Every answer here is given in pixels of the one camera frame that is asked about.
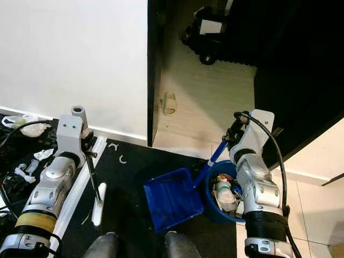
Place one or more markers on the black tangled clutter pile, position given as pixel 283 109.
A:
pixel 13 161

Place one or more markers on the blue plastic bucket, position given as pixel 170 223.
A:
pixel 212 212

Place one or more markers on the long white strip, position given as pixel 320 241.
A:
pixel 80 188

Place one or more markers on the white crumpled paper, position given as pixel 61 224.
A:
pixel 43 154

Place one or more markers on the blue plastic dustpan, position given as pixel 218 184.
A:
pixel 169 199

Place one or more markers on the black cabinet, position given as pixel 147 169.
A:
pixel 301 70

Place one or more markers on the grey right robot leg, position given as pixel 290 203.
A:
pixel 181 247

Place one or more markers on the black wheeled device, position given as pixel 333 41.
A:
pixel 207 32

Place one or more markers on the grey left robot leg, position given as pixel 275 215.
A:
pixel 101 247

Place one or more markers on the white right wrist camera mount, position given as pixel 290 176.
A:
pixel 260 126

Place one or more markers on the black door frame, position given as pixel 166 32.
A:
pixel 153 75

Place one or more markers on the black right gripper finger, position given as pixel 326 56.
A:
pixel 229 137

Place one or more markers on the black floor mat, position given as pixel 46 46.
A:
pixel 129 177

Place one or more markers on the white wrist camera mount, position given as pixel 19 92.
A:
pixel 260 126
pixel 72 131

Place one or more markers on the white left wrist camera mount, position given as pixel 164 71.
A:
pixel 72 131

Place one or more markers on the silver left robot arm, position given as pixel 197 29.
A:
pixel 51 183

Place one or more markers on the white plastic bottle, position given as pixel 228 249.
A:
pixel 223 194

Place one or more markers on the grey robot leg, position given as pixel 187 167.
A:
pixel 181 247
pixel 101 247

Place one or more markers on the white curved scrap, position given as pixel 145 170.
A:
pixel 122 159

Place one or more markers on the white bent plastic piece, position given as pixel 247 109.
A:
pixel 24 173

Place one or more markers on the white plastic bag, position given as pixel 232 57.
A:
pixel 27 126

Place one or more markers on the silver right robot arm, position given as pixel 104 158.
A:
pixel 260 188

